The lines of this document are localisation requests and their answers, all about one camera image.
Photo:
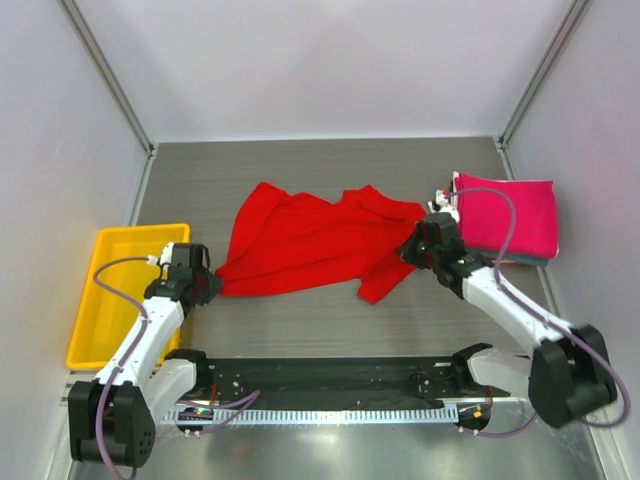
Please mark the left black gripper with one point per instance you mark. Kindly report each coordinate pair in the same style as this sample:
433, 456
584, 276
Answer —
213, 288

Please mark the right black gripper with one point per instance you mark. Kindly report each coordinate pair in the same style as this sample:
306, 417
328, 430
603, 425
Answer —
413, 248

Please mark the red t shirt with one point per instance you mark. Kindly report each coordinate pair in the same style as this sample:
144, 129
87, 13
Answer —
283, 243

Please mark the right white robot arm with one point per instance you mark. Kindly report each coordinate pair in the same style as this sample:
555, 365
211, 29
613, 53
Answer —
565, 373

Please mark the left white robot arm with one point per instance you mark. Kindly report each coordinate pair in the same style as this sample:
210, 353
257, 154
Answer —
113, 418

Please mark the folded white t shirt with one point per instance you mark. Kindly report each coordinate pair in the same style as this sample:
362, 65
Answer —
452, 188

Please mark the folded pink t shirt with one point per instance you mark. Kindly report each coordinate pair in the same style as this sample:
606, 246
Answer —
488, 206

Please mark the yellow plastic bin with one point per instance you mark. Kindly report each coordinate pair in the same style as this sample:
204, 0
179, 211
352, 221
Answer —
103, 318

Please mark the folded grey-blue t shirt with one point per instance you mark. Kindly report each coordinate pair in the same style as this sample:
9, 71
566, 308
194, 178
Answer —
522, 259

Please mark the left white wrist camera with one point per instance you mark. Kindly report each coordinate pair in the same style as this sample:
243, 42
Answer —
163, 258

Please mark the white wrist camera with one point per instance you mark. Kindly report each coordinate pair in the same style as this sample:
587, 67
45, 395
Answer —
442, 204
163, 258

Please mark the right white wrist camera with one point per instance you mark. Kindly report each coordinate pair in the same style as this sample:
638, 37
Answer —
442, 204

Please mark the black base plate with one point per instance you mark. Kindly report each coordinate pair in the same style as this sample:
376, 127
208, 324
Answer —
346, 383

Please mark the right aluminium frame post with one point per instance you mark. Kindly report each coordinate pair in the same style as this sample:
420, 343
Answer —
559, 41

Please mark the aluminium frame post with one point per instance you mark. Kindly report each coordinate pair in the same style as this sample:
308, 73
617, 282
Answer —
559, 41
89, 42

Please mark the slotted white cable duct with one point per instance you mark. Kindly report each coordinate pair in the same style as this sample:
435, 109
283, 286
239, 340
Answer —
445, 415

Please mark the left aluminium frame post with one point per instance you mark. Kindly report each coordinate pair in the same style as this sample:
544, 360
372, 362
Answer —
89, 42

